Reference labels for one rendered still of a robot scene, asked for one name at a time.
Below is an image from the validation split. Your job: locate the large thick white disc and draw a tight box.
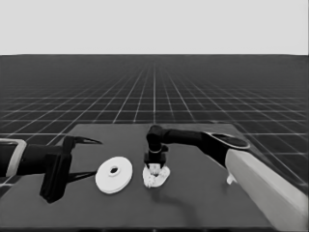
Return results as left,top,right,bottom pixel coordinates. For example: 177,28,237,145
95,156,133,195

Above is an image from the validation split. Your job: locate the small white T-shaped piece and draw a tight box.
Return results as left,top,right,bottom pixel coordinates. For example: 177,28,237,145
226,173,238,186

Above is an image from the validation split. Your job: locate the white round carrier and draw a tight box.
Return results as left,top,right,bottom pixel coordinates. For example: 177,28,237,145
142,163,171,189

